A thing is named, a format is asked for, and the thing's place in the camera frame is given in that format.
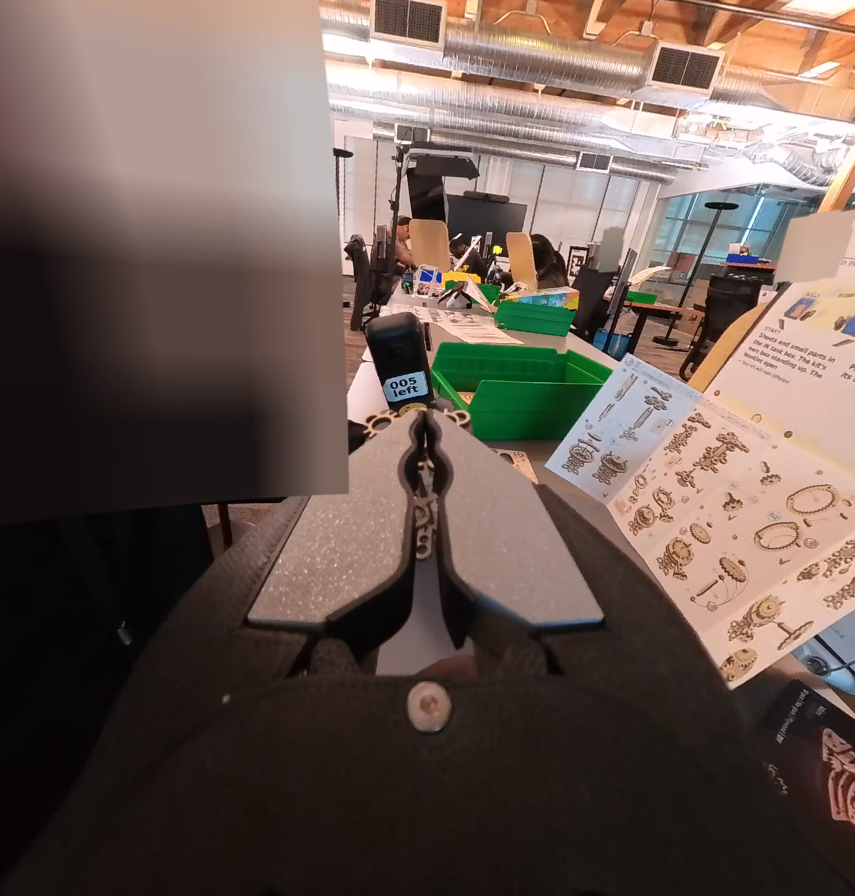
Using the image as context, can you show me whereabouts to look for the folded assembly instruction booklet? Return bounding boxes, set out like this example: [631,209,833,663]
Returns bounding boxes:
[545,353,855,690]

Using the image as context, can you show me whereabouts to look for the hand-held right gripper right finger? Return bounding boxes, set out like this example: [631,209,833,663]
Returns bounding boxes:
[427,409,605,651]

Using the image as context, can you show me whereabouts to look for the laser-cut wooden parts sheet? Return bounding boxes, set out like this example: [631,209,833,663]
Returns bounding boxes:
[492,448,540,485]

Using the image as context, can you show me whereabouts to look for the large green plastic bin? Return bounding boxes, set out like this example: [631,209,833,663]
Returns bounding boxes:
[429,342,614,442]

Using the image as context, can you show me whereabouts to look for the black wall screen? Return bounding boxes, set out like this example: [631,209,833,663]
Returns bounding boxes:
[446,194,528,247]

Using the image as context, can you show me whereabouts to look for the black office chair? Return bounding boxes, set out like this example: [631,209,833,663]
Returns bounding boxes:
[683,274,763,382]
[348,234,393,331]
[571,266,621,344]

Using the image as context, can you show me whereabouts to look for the white ceiling air vent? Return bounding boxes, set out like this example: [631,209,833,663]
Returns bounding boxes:
[371,0,446,43]
[648,42,726,92]

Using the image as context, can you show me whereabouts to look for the black floor lamp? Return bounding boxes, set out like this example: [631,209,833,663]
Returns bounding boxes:
[653,202,731,347]

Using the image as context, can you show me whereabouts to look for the black kit box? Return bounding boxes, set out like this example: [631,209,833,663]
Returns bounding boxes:
[753,678,855,862]

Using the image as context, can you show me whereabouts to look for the printed paper sheets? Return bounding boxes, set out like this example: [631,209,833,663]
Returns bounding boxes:
[382,301,523,345]

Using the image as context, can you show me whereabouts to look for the black studio softbox light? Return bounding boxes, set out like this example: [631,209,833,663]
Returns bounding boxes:
[406,143,481,179]

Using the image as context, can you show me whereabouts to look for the small green plastic bin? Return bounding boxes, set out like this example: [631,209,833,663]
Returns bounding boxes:
[494,300,577,338]

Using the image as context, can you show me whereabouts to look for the tan chair back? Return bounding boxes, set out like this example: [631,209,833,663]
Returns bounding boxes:
[506,232,539,289]
[408,219,453,274]

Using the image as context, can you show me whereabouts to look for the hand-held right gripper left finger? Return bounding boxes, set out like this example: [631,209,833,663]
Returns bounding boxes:
[245,408,430,665]

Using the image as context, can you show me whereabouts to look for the colourful cardboard box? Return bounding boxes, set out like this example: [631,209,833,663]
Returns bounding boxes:
[501,286,580,310]

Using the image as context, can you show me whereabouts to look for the white plastic object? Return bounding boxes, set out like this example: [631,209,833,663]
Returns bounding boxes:
[792,619,855,694]

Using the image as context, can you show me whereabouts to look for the white instruction poster board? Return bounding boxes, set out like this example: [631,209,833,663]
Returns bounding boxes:
[711,203,855,477]

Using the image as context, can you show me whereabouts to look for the wooden gear model assembly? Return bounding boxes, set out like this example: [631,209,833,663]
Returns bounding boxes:
[364,409,470,561]

